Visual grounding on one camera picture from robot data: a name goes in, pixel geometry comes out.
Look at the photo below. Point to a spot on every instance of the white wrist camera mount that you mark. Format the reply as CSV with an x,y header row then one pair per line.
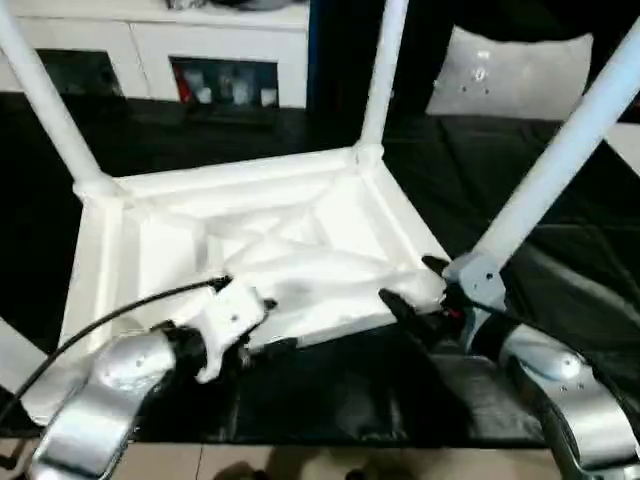
x,y
475,280
230,310

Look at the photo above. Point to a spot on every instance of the white plastic table leg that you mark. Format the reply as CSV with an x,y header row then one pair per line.
x,y
382,75
45,100
550,160
15,355

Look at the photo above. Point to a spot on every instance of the white flat panel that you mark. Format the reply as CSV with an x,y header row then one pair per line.
x,y
630,145

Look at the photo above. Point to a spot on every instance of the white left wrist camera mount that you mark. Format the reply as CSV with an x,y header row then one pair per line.
x,y
230,310

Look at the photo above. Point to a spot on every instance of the grey round appliance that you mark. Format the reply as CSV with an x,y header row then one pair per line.
x,y
260,4

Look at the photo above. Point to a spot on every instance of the dark cabinet with label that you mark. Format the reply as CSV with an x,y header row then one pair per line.
x,y
340,50

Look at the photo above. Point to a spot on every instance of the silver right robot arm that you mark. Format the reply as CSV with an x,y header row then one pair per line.
x,y
575,390

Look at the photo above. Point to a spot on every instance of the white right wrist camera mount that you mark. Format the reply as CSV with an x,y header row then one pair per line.
x,y
475,280

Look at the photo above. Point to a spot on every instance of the white cabinet with glass doors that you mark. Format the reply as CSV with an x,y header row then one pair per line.
x,y
200,35

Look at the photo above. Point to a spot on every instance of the black mat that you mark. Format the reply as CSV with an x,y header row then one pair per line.
x,y
350,400

